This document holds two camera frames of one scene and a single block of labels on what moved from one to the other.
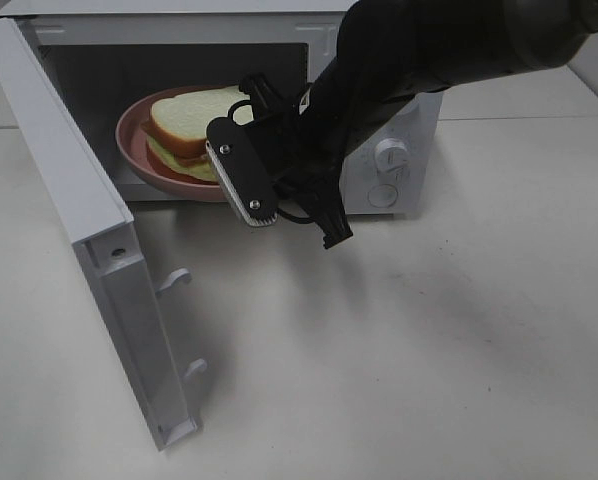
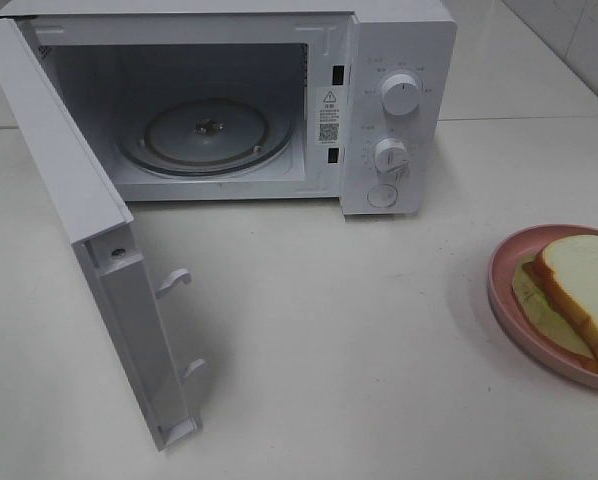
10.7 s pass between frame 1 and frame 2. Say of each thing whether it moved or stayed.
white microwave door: stayed
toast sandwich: moved
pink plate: moved
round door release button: stayed
